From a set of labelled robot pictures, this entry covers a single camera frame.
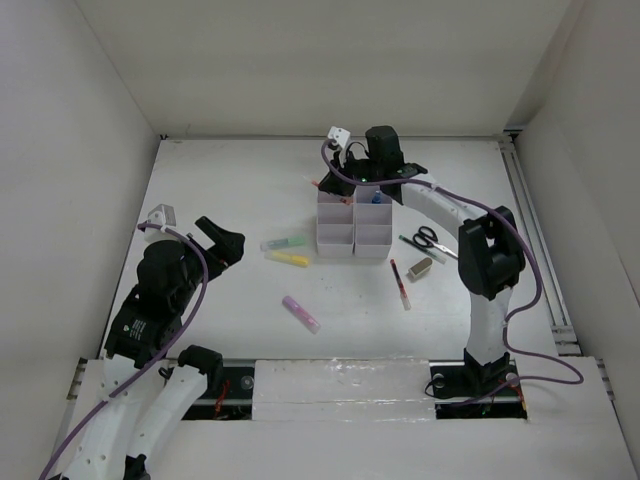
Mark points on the yellow highlighter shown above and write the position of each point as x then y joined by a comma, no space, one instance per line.
289,259

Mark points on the green gel pen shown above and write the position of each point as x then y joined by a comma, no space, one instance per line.
427,251

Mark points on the black-handled scissors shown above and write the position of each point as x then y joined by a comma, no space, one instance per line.
427,237

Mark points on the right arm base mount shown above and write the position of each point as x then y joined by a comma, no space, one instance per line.
458,395

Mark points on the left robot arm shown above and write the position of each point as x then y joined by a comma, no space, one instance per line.
140,403

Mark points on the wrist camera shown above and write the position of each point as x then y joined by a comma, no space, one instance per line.
162,215
338,138

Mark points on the green highlighter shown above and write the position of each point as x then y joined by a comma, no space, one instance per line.
283,243

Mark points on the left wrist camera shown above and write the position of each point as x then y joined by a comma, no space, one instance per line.
162,215

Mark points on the pink highlighter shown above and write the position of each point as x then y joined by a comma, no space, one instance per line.
304,317

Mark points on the red gel pen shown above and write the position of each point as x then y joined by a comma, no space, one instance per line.
402,290

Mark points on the blue-capped glue bottle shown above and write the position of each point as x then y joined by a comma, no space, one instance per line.
377,198

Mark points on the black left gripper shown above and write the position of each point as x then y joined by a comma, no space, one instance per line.
228,247

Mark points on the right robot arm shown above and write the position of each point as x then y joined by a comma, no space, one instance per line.
490,257

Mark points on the white six-compartment organizer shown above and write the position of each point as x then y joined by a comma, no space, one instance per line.
353,226

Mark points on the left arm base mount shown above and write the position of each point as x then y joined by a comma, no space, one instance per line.
230,384

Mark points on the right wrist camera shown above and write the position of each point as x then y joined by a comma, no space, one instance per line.
338,138

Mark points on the aluminium rail right side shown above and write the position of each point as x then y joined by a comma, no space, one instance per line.
567,344

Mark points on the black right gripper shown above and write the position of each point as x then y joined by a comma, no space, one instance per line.
335,184

